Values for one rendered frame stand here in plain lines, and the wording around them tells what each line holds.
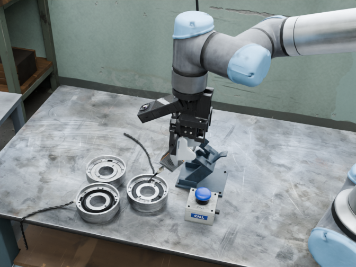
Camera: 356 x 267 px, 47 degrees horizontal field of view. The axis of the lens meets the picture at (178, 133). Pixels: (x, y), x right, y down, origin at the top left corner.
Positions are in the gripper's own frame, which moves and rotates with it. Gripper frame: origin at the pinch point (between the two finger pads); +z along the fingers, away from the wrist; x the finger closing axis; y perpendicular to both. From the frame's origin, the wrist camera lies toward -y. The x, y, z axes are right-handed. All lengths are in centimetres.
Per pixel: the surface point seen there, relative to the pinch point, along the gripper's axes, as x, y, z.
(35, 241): -8, -40, 38
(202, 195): -5.1, 8.2, 5.7
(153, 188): -1.8, -4.7, 10.3
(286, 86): 159, 31, 62
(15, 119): 42, -77, 35
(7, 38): 103, -121, 32
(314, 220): 2.3, 36.0, 13.2
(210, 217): -7.1, 11.1, 10.2
